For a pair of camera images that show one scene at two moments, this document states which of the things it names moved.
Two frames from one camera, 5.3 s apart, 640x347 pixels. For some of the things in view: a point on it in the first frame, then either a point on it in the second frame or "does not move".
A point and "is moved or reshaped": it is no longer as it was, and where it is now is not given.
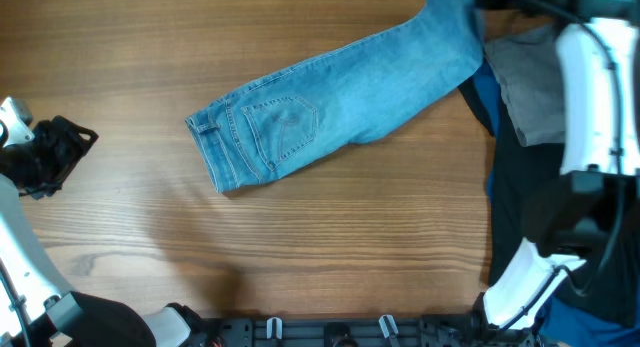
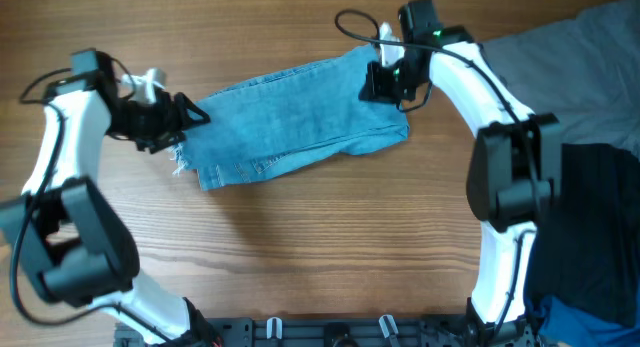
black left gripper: [61, 136] to [173, 128]
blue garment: [561, 325] does not move
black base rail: [404, 332] does not move
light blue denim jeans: [341, 97] is moved or reshaped
